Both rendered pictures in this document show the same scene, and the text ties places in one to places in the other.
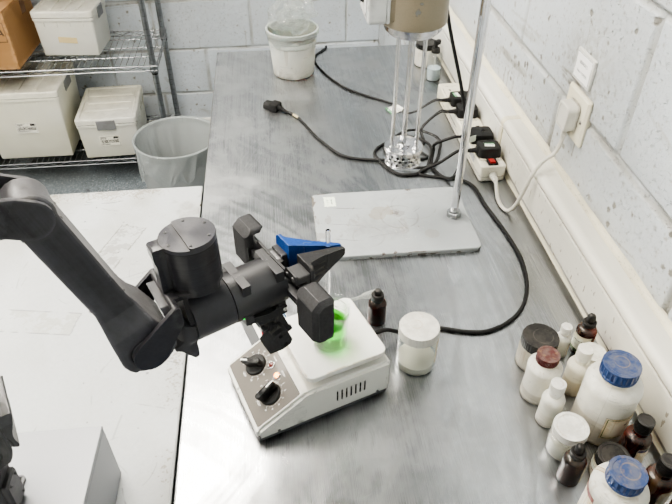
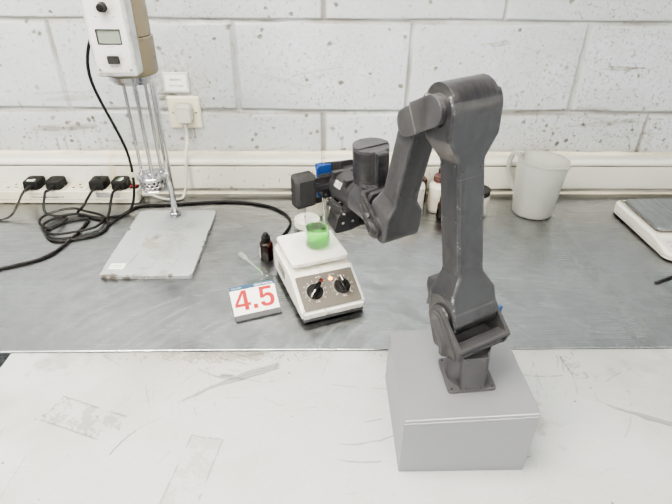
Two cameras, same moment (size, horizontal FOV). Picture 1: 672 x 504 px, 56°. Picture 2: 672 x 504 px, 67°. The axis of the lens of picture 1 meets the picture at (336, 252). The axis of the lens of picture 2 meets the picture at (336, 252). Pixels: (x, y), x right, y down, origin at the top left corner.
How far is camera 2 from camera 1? 101 cm
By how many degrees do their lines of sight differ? 67
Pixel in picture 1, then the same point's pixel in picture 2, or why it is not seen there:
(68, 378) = (283, 429)
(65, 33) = not seen: outside the picture
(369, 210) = (144, 248)
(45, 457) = (420, 354)
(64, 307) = (175, 453)
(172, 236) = (372, 148)
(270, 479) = (390, 306)
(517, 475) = not seen: hidden behind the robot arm
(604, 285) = (295, 163)
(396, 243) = (193, 240)
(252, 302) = not seen: hidden behind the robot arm
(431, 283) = (239, 234)
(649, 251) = (297, 134)
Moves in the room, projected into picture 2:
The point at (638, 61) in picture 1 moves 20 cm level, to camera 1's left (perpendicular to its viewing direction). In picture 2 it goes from (226, 53) to (202, 71)
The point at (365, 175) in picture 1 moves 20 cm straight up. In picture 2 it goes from (86, 249) to (63, 169)
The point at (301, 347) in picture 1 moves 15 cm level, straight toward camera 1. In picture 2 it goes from (319, 255) to (395, 256)
